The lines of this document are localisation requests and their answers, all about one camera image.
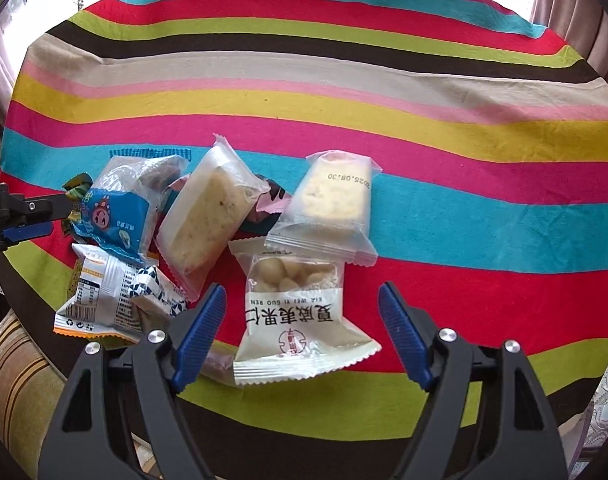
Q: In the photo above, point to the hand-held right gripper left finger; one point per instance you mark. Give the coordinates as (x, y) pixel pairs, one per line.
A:
(199, 340)

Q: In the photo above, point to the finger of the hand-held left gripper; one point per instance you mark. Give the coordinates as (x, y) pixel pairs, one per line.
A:
(26, 233)
(39, 207)

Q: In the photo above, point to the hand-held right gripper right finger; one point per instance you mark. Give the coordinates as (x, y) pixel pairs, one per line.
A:
(406, 340)

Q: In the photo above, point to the pink and dark snack packet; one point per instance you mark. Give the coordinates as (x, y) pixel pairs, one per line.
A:
(266, 205)
(221, 367)

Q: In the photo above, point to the green candy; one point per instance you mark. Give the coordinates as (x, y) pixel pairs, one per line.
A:
(76, 192)

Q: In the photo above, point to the blue printed clear snack packet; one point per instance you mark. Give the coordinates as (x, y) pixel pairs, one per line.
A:
(116, 210)

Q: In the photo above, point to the white orange-label snack packet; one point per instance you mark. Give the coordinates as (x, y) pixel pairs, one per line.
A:
(96, 300)

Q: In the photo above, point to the white nut packet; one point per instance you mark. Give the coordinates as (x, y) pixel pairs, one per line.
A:
(294, 320)

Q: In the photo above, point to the plain translucent cake packet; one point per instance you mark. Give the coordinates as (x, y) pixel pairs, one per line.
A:
(204, 220)

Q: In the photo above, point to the date-stamped translucent cake packet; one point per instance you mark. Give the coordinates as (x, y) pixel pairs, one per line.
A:
(329, 205)

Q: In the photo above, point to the blue white patterned snack packet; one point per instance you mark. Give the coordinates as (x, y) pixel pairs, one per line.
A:
(156, 287)

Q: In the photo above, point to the beaded cream lace curtain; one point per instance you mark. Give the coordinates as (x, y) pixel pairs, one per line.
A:
(606, 410)

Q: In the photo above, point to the colourful striped tablecloth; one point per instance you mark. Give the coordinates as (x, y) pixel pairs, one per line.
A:
(433, 110)

